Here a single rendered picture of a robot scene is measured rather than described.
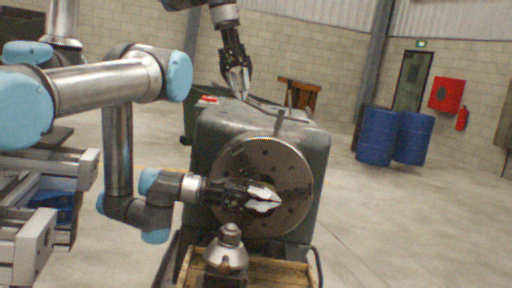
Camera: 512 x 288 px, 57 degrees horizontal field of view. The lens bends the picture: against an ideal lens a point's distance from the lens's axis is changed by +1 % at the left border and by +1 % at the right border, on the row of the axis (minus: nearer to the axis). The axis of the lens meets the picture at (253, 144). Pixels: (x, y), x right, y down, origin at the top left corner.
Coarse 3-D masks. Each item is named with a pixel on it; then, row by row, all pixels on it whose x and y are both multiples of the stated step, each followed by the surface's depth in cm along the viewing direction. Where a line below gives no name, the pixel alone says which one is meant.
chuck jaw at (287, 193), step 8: (272, 184) 136; (280, 184) 136; (288, 184) 136; (296, 184) 136; (304, 184) 136; (280, 192) 129; (288, 192) 131; (296, 192) 133; (304, 192) 134; (288, 200) 132
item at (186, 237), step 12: (180, 228) 158; (192, 228) 158; (204, 228) 158; (180, 240) 158; (192, 240) 158; (240, 240) 156; (252, 240) 157; (264, 240) 157; (276, 240) 157; (180, 252) 159; (252, 252) 157; (300, 252) 157; (180, 264) 160
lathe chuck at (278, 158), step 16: (256, 144) 134; (272, 144) 135; (288, 144) 135; (224, 160) 135; (256, 160) 135; (272, 160) 135; (288, 160) 135; (304, 160) 136; (224, 176) 137; (240, 176) 136; (272, 176) 136; (288, 176) 136; (304, 176) 136; (288, 208) 139; (304, 208) 138; (224, 224) 139; (256, 224) 139; (272, 224) 139; (288, 224) 139
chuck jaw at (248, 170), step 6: (240, 144) 135; (234, 150) 135; (240, 150) 133; (234, 156) 131; (240, 156) 131; (246, 156) 131; (240, 162) 132; (246, 162) 131; (240, 168) 132; (246, 168) 130; (252, 168) 130; (246, 174) 130; (252, 174) 130; (258, 174) 134; (258, 180) 128
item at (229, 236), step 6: (222, 228) 78; (228, 228) 78; (234, 228) 78; (222, 234) 78; (228, 234) 77; (234, 234) 77; (240, 234) 79; (222, 240) 77; (228, 240) 77; (234, 240) 77; (228, 246) 77; (234, 246) 77
